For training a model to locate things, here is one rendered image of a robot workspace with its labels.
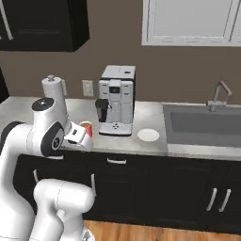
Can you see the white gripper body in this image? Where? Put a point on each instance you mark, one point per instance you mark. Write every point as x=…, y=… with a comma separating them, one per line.
x=84, y=144

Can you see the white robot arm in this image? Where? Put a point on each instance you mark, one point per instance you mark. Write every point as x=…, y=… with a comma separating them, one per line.
x=19, y=163

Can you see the red mug with coffee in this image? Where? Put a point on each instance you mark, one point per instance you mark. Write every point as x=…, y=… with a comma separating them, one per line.
x=88, y=128

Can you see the silver coffee machine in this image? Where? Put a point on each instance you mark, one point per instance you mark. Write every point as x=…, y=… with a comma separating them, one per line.
x=117, y=103

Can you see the white saucer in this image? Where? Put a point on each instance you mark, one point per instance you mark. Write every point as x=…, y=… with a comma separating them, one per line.
x=148, y=135

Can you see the black cupboard door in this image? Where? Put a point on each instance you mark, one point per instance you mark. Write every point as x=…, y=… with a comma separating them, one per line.
x=233, y=200
x=191, y=194
x=26, y=175
x=78, y=169

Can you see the black drawer front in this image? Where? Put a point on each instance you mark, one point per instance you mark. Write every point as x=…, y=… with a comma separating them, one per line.
x=125, y=169

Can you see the white paper towel roll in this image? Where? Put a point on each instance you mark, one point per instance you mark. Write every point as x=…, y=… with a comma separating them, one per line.
x=54, y=91

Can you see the black tall cabinet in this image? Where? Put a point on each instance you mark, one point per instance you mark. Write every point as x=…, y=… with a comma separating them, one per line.
x=3, y=84

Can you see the grey sink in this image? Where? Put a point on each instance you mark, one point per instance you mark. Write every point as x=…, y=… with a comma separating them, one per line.
x=204, y=125

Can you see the silver tap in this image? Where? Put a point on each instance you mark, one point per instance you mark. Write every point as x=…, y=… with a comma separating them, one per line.
x=216, y=100

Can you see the white framed window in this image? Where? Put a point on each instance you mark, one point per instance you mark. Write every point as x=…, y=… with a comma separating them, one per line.
x=191, y=22

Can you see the beige wall outlet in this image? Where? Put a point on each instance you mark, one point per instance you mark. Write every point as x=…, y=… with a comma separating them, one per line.
x=88, y=88
x=64, y=88

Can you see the black wall cupboard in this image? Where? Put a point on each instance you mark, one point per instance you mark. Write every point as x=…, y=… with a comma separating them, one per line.
x=44, y=25

